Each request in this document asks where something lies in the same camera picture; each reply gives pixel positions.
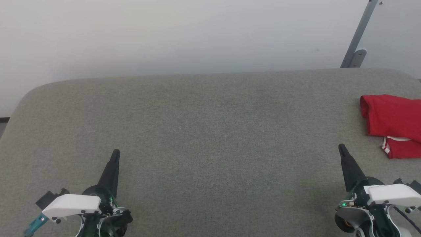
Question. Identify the grey fabric sofa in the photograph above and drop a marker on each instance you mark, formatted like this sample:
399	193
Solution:
213	148

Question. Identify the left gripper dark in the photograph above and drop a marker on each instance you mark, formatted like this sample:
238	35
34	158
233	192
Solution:
107	202

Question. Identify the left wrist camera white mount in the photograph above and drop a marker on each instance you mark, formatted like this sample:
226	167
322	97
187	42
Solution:
72	204

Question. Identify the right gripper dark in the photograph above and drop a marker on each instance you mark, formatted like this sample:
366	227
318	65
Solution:
358	194

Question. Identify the black baseboard strip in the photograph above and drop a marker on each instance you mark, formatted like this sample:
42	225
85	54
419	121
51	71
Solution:
4	119

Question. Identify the red and white shirt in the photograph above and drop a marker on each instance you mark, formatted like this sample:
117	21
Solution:
391	115

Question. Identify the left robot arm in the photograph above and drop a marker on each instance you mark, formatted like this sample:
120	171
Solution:
92	228

